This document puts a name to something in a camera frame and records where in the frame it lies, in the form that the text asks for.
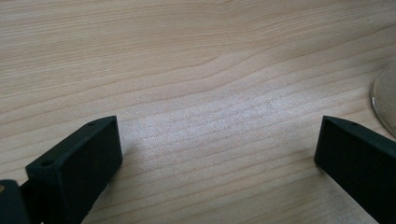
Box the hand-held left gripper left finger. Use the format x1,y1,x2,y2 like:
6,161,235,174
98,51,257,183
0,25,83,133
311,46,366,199
25,115,123,224

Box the glass shaker with metal lid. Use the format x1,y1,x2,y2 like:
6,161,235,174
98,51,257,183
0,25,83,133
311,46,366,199
370,59,396,138

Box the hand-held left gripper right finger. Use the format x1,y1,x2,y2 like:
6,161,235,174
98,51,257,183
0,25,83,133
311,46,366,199
313,115,396,224

